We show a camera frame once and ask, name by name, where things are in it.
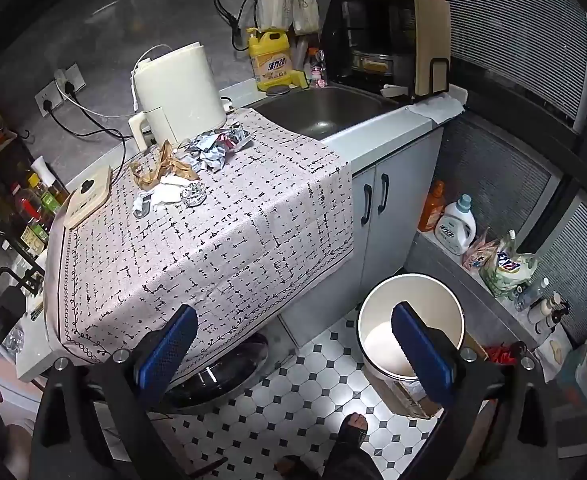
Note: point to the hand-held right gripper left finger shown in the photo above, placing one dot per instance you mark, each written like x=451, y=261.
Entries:
x=169, y=347

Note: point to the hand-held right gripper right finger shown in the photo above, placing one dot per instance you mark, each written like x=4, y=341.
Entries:
x=421, y=355

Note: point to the white round bin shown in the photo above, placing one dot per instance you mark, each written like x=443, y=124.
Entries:
x=373, y=310

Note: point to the white tissue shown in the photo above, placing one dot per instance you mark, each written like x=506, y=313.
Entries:
x=167, y=192

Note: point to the cardboard box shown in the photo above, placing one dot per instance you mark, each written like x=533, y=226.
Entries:
x=403, y=395

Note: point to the front-load washing machine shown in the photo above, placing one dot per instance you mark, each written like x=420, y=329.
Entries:
x=223, y=375

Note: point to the red plastic item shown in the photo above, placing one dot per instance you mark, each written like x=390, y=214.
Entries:
x=501, y=355

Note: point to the person's foot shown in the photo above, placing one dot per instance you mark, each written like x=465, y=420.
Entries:
x=353, y=435

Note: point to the pink packet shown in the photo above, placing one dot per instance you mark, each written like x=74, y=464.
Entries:
x=479, y=255

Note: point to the printed pink tablecloth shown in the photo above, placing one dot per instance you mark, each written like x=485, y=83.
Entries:
x=213, y=240

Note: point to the floral refill pouch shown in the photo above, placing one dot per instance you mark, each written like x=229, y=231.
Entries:
x=508, y=270

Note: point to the clear small bottle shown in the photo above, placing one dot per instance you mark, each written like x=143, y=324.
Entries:
x=531, y=295

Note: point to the white laundry detergent bottle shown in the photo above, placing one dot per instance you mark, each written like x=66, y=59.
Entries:
x=454, y=230

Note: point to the white pump bottles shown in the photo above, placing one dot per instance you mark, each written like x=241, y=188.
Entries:
x=548, y=312

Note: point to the grey sink cabinet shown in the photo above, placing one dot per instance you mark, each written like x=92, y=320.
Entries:
x=333, y=240

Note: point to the orange bottle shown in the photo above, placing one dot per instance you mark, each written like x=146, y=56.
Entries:
x=433, y=210

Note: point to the small foil ball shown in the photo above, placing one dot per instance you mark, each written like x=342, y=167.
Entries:
x=193, y=196

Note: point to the small beige board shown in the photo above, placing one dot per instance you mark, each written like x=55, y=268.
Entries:
x=88, y=197

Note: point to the crumpled brown paper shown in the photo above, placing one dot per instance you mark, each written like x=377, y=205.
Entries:
x=166, y=165

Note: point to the row of condiment bottles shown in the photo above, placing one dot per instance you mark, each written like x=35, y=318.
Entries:
x=38, y=210

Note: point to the crumpled grey wrapper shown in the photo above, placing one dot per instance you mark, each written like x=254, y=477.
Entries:
x=206, y=155

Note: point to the white cloth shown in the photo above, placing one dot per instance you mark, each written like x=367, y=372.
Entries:
x=436, y=107

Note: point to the cream electric kettle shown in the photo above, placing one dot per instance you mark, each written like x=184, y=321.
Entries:
x=178, y=92

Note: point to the steel sink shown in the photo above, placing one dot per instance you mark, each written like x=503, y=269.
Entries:
x=323, y=110

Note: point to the grey sink stopper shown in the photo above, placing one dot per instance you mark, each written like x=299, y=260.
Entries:
x=278, y=91

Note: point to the small pink bottle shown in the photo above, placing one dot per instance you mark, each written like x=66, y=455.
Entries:
x=316, y=72

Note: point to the yellow dish soap bottle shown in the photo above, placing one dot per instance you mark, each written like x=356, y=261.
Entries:
x=272, y=60

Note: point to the beige cutting board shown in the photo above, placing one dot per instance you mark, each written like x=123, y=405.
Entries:
x=431, y=30

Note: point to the black dish rack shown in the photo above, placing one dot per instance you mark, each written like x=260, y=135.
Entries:
x=368, y=25

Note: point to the wall socket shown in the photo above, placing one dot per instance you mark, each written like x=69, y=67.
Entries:
x=73, y=76
x=43, y=97

